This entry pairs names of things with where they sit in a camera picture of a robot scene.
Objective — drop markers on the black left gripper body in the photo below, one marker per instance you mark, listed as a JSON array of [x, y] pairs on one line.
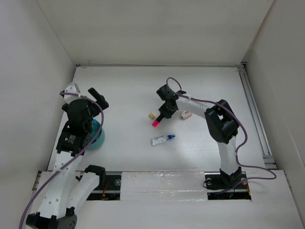
[[95, 110]]

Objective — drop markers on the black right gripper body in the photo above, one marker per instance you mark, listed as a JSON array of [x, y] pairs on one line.
[[166, 110]]

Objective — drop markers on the teal plastic cup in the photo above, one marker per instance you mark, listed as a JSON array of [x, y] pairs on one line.
[[97, 143]]

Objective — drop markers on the black pink marker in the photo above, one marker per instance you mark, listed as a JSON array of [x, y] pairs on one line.
[[158, 120]]

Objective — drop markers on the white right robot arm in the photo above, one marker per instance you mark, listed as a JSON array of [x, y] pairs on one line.
[[222, 128]]

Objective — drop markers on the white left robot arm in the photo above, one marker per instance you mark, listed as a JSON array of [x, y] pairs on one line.
[[56, 202]]

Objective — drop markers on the small yellow eraser block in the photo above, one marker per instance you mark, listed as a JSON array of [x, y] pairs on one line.
[[151, 116]]

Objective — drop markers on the clear blue-tipped pen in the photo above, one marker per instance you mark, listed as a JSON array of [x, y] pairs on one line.
[[162, 139]]

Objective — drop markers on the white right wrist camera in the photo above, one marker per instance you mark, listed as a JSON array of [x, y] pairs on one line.
[[181, 92]]

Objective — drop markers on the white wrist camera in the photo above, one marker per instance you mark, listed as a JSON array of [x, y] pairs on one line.
[[181, 92], [71, 93]]

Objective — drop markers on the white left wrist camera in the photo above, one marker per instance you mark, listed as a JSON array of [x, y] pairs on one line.
[[71, 93]]

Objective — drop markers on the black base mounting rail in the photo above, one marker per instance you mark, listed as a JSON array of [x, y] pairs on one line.
[[167, 186]]

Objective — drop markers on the aluminium rail right edge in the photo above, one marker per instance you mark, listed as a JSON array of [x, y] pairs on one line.
[[266, 150]]

